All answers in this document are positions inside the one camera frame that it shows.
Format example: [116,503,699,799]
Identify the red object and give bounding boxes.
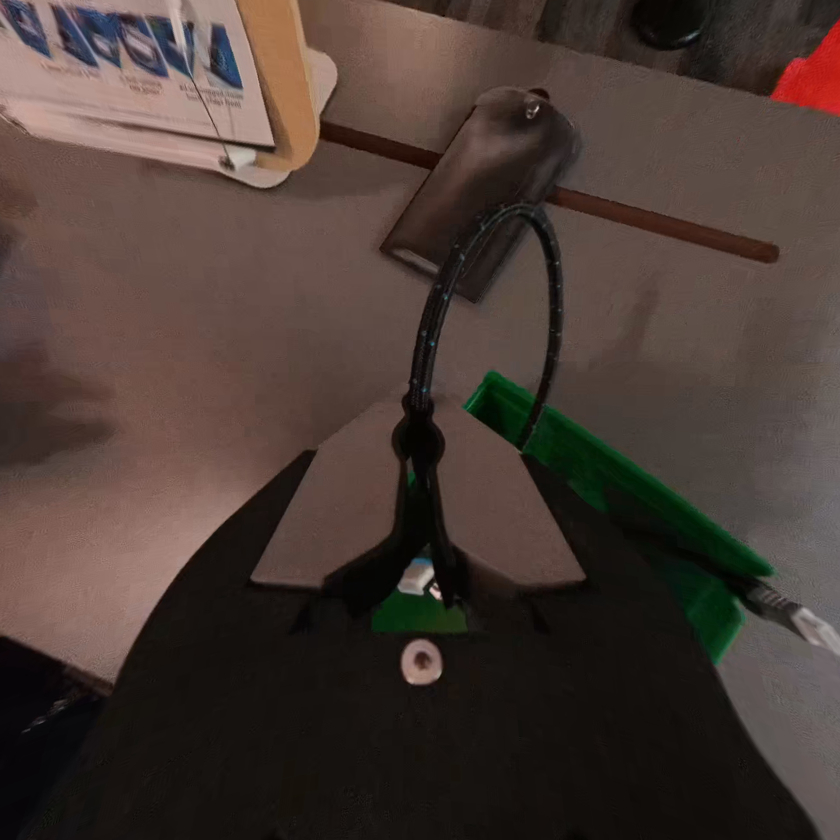
[771,20,840,119]

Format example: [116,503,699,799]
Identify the silver plug grey cable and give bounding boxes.
[745,581,840,657]

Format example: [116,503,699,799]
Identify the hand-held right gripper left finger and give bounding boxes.
[249,392,421,592]

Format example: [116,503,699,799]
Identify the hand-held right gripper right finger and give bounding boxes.
[430,392,588,592]

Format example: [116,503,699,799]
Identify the black round object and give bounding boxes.
[633,0,706,50]

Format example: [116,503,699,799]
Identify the black braided cable green plugs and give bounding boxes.
[392,202,567,611]

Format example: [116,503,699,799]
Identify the green storage bin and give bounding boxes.
[371,371,775,665]

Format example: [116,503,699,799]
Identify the printed instruction sheet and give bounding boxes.
[0,0,277,175]

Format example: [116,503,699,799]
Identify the white stand base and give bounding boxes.
[230,49,339,190]

